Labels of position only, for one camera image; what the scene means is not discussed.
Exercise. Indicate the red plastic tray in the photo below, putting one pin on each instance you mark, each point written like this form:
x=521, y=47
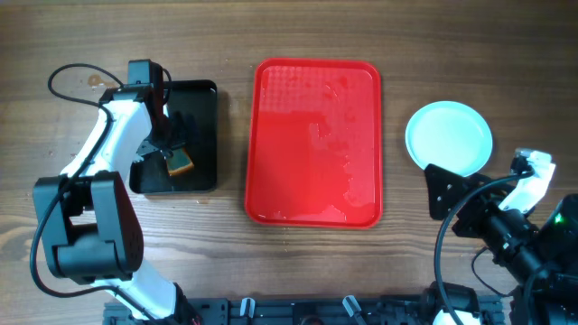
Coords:
x=315, y=156

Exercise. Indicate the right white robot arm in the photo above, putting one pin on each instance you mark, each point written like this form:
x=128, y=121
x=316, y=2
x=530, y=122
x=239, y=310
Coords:
x=543, y=260

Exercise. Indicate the orange green scrub sponge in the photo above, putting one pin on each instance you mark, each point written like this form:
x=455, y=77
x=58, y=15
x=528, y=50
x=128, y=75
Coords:
x=179, y=162

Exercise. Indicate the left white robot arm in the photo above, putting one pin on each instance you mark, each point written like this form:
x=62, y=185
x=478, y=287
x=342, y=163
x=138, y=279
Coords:
x=88, y=237

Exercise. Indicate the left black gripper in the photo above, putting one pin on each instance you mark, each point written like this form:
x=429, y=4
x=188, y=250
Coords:
x=180, y=137

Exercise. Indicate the black plastic basin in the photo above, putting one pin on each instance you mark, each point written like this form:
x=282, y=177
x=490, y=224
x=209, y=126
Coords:
x=195, y=102

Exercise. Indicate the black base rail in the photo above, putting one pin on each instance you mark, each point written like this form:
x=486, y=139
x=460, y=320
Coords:
x=385, y=310

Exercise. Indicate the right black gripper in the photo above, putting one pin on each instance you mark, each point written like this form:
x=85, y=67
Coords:
x=461, y=186

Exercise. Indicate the light blue plate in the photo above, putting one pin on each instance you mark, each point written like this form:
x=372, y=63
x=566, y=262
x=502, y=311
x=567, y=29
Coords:
x=450, y=135

